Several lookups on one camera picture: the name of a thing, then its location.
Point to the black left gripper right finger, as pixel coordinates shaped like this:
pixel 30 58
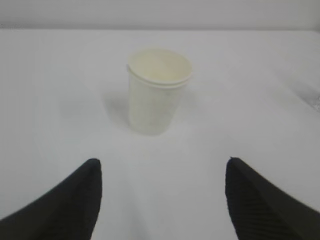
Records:
pixel 259 210

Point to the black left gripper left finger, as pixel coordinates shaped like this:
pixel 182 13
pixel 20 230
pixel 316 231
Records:
pixel 69 211

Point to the white paper cup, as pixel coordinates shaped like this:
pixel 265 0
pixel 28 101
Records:
pixel 157 79

